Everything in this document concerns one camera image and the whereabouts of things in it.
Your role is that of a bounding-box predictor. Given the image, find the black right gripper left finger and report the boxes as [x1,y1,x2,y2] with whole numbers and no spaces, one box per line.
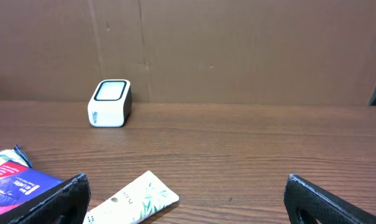
[0,173,91,224]

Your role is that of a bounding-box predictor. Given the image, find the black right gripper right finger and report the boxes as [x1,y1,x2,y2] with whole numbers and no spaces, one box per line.
[283,174,376,224]

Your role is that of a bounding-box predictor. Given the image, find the red purple pantyliner pack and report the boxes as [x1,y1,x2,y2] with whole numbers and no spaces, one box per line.
[0,159,62,215]

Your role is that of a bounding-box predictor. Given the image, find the white tube with gold cap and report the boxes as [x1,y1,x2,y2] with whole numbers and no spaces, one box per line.
[83,170,179,224]

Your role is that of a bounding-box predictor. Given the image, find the yellow blue snack bag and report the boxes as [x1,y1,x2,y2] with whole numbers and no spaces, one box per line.
[0,145,32,168]

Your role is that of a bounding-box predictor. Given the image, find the white barcode scanner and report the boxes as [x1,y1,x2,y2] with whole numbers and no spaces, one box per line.
[88,79,132,128]

